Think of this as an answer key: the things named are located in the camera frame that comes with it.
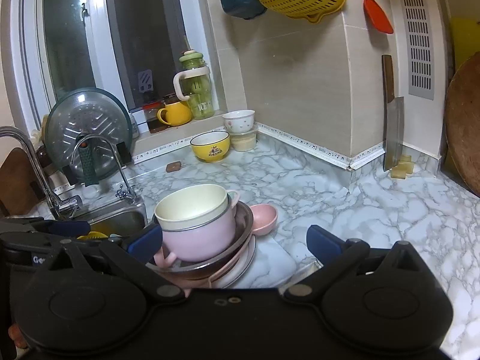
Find large stainless steel bowl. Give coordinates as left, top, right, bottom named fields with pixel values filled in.
left=146, top=201, right=254, bottom=281

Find pink steel-lined pot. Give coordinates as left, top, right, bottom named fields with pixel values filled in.
left=154, top=190, right=240, bottom=268

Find cream plastic bowl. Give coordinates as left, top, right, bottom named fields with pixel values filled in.
left=154, top=184, right=229, bottom=231

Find pink pig-shaped plate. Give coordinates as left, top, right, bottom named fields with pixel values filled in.
left=199, top=204, right=278, bottom=289

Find large white floral plate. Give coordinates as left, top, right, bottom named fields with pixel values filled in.
left=211, top=236, right=256, bottom=289

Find chrome kitchen faucet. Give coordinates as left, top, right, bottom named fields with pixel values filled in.
left=0, top=125, right=140, bottom=221

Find person's left hand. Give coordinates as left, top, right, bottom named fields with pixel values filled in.
left=8, top=323, right=28, bottom=350

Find yellow sink strainer basket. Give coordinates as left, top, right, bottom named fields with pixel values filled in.
left=78, top=231, right=108, bottom=241

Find green mesh brush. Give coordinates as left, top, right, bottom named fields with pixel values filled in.
left=78, top=141, right=98, bottom=187

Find black lid stand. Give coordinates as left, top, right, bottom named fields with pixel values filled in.
left=115, top=141, right=133, bottom=166

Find translucent yellow soap blocks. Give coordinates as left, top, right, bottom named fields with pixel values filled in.
left=390, top=154, right=415, bottom=180

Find yellow ceramic bowl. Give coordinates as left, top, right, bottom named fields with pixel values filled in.
left=190, top=131, right=230, bottom=163

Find glass pot lid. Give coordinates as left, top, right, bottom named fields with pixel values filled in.
left=44, top=88, right=133, bottom=185

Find dark jar red lid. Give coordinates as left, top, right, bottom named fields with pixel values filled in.
left=142, top=101, right=168, bottom=133

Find yellow mug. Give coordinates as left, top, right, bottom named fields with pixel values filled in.
left=157, top=101, right=193, bottom=127

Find white heart-pattern bowl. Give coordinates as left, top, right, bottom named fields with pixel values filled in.
left=222, top=110, right=255, bottom=134

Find green water bottle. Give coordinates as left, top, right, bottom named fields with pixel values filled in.
left=173, top=49, right=215, bottom=119

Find round wooden cutting board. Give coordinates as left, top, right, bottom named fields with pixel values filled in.
left=445, top=52, right=480, bottom=196

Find red spatula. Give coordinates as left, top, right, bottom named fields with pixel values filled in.
left=363, top=0, right=394, bottom=34

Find steel cleaver wooden handle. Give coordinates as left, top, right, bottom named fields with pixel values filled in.
left=382, top=55, right=404, bottom=172

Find grey wall vent grille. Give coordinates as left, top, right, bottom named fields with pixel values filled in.
left=400, top=0, right=434, bottom=101

